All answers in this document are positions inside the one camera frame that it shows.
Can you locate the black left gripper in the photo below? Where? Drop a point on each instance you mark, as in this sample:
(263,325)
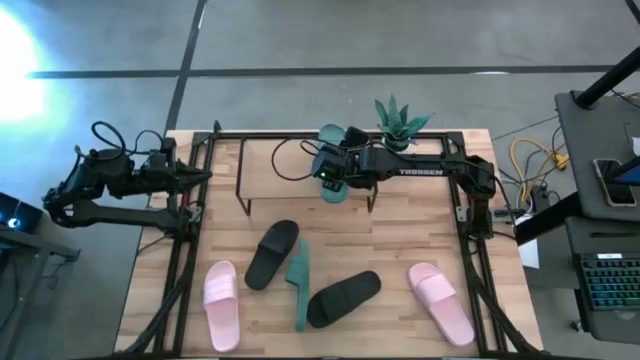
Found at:
(162,179)

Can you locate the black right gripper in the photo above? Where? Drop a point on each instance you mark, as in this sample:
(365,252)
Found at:
(336,164)

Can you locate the black slide sandal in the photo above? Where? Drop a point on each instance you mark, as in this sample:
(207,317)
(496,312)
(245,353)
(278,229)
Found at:
(270,255)
(345,297)

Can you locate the pink slide sandal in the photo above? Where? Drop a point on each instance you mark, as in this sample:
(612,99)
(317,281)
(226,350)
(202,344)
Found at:
(221,310)
(440,305)

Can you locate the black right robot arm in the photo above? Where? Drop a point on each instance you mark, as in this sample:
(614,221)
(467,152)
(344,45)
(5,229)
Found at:
(440,162)

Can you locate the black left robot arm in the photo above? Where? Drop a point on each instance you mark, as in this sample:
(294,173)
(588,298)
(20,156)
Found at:
(125,216)

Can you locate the wooden shelf with black legs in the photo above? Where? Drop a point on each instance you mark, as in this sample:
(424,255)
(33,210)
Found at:
(260,170)

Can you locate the green plant in white pot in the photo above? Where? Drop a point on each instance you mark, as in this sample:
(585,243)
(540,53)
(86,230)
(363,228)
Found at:
(397,125)

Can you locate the black device with blue light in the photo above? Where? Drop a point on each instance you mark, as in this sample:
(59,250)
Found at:
(25,212)

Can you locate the black power strip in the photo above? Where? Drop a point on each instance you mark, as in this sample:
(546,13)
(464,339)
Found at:
(540,197)

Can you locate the white paper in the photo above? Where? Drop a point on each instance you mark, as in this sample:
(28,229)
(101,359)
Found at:
(530,255)

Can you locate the grey cart top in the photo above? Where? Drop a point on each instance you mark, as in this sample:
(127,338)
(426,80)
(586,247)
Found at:
(585,140)

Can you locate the smartphone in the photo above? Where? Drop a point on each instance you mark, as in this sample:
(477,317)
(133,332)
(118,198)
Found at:
(612,187)

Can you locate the black pole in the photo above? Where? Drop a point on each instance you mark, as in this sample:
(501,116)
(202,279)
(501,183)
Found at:
(605,80)

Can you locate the keyboard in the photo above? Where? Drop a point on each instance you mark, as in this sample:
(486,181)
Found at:
(610,282)

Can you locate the dark tablet with blue screen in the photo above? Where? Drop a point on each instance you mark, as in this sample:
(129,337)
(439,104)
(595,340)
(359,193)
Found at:
(631,175)

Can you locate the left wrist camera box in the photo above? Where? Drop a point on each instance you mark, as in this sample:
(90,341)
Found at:
(167,145)

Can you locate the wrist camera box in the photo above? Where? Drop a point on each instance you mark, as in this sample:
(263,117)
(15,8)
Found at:
(356,136)
(167,145)

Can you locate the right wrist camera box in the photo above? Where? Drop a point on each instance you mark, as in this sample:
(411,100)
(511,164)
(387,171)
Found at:
(356,136)

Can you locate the black metal rig frame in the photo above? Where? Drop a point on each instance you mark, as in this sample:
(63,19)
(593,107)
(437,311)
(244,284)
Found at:
(260,135)

